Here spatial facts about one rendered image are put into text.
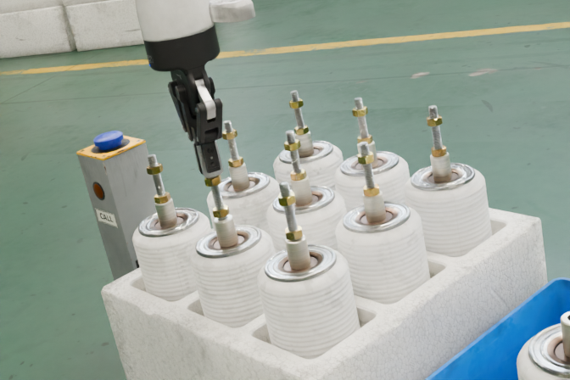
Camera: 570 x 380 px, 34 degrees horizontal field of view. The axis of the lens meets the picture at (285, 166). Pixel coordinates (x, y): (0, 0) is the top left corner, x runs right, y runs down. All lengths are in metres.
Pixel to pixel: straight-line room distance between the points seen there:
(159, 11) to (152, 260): 0.32
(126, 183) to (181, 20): 0.38
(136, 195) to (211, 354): 0.32
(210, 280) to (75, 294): 0.64
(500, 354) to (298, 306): 0.26
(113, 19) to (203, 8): 2.69
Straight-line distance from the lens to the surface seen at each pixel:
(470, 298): 1.06
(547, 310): 1.13
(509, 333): 1.08
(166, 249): 1.10
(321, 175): 1.23
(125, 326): 1.18
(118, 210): 1.26
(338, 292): 0.94
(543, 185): 1.69
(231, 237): 1.03
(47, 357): 1.47
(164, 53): 0.94
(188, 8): 0.93
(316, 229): 1.08
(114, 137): 1.26
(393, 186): 1.15
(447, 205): 1.07
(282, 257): 0.97
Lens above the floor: 0.67
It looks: 20 degrees down
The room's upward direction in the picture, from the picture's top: 12 degrees counter-clockwise
